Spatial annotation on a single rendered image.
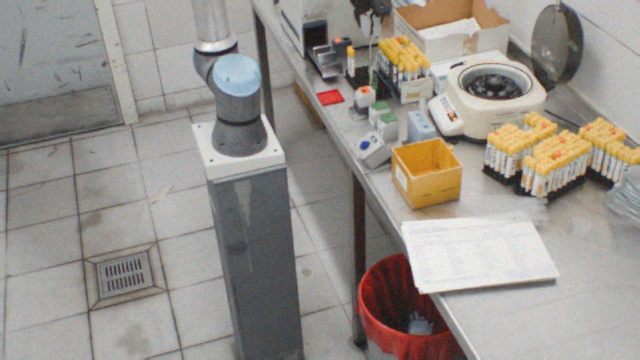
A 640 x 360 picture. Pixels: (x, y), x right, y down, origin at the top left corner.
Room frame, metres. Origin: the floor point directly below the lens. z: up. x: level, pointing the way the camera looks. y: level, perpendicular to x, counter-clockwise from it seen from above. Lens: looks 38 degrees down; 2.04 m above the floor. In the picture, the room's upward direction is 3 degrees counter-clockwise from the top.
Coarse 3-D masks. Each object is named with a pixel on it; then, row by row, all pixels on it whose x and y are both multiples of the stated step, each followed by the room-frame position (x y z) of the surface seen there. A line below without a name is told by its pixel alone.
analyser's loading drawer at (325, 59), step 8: (320, 40) 2.19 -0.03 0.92; (312, 48) 2.14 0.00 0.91; (320, 48) 2.09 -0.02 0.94; (328, 48) 2.09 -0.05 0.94; (312, 56) 2.09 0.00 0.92; (320, 56) 2.04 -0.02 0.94; (328, 56) 2.04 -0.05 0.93; (320, 64) 2.03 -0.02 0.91; (328, 64) 2.00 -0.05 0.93; (336, 64) 1.99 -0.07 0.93; (328, 72) 1.99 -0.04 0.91; (336, 72) 1.99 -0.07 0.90
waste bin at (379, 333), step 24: (384, 264) 1.63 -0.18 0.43; (408, 264) 1.64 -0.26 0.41; (360, 288) 1.52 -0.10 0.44; (384, 288) 1.58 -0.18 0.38; (408, 288) 1.62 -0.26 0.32; (360, 312) 1.48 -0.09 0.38; (384, 312) 1.55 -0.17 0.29; (408, 312) 1.60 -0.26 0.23; (432, 312) 1.59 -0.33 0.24; (384, 336) 1.36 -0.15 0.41; (408, 336) 1.33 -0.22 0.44; (432, 336) 1.33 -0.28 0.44
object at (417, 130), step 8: (408, 112) 1.64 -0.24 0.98; (416, 112) 1.63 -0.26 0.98; (408, 120) 1.63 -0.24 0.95; (416, 120) 1.60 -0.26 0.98; (424, 120) 1.59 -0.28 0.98; (408, 128) 1.63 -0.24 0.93; (416, 128) 1.57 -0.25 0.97; (424, 128) 1.56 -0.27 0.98; (432, 128) 1.55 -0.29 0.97; (408, 136) 1.63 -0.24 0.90; (416, 136) 1.57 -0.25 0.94; (424, 136) 1.54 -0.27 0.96; (432, 136) 1.55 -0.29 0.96
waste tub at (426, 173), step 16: (416, 144) 1.49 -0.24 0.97; (432, 144) 1.50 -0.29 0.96; (400, 160) 1.43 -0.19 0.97; (416, 160) 1.49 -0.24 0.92; (432, 160) 1.51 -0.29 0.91; (448, 160) 1.46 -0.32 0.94; (400, 176) 1.42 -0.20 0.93; (416, 176) 1.48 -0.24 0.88; (432, 176) 1.37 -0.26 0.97; (448, 176) 1.38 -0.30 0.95; (400, 192) 1.42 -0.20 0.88; (416, 192) 1.36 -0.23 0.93; (432, 192) 1.37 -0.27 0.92; (448, 192) 1.38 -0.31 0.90; (416, 208) 1.36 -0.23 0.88
